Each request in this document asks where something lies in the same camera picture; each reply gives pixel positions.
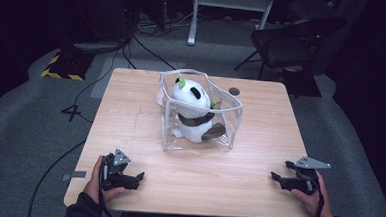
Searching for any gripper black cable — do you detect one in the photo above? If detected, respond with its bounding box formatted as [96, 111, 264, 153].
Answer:
[308, 179, 327, 217]
[96, 162, 125, 217]

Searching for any yellow black striped base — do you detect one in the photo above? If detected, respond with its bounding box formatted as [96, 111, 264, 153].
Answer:
[40, 49, 96, 82]

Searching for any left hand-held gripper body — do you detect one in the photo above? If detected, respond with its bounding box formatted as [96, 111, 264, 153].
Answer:
[100, 148, 133, 192]

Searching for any panda plush toy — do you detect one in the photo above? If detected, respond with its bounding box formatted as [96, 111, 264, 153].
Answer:
[168, 75, 231, 145]

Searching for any thin black floor cable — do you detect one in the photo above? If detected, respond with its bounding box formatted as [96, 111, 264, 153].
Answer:
[72, 43, 122, 125]

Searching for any clear plastic storage bag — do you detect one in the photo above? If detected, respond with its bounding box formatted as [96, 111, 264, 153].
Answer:
[153, 67, 247, 156]

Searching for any white metal stand frame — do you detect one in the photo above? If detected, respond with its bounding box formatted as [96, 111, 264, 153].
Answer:
[186, 0, 277, 51]

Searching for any person's right hand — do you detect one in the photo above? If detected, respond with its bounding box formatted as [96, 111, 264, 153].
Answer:
[288, 170, 336, 217]

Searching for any grey flat stand base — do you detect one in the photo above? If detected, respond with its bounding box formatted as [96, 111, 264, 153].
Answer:
[72, 39, 122, 55]

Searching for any black folding chair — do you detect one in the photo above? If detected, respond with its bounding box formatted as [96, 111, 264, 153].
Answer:
[233, 0, 368, 86]

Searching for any person's left hand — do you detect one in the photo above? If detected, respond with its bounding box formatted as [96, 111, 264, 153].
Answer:
[83, 155, 127, 206]

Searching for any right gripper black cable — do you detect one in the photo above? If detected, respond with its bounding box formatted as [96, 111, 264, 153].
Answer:
[308, 179, 327, 217]

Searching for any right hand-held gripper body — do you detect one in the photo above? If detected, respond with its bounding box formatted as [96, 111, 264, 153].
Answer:
[291, 155, 332, 198]

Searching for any thick black floor cable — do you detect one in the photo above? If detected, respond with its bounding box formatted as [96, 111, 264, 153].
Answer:
[26, 135, 87, 217]

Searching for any grey tape strip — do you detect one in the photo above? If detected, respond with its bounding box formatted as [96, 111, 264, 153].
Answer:
[61, 170, 88, 183]

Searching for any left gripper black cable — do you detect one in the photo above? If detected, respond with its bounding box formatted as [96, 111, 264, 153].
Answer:
[96, 162, 125, 217]

